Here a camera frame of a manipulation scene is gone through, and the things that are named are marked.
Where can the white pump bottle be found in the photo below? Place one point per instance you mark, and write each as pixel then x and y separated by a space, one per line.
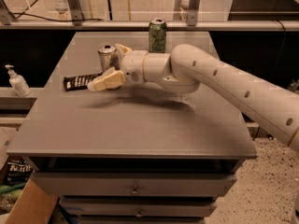
pixel 17 82

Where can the black rxbar chocolate bar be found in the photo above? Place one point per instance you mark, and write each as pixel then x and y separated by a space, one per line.
pixel 78 82

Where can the green soda can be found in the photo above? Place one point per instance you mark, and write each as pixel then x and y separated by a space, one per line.
pixel 157 35

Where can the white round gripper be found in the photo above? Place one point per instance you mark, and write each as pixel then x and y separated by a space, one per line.
pixel 133 65

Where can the grey metal railing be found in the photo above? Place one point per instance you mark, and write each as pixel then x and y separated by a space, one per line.
pixel 197 15

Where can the dark printed bag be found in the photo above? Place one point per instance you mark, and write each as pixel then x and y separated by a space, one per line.
pixel 18 172

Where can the top drawer knob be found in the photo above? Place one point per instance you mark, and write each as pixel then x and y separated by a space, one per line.
pixel 135 191

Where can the silver blue redbull can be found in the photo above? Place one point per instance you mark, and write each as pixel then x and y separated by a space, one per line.
pixel 108 56

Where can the drawer knob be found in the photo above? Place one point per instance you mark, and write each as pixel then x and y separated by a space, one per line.
pixel 135 191
pixel 139 214

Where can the brown cardboard box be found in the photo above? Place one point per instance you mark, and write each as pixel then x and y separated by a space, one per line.
pixel 34 206

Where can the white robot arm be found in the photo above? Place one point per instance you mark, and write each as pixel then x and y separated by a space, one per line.
pixel 186 67

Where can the grey drawer cabinet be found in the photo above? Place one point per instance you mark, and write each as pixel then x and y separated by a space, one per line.
pixel 91 148

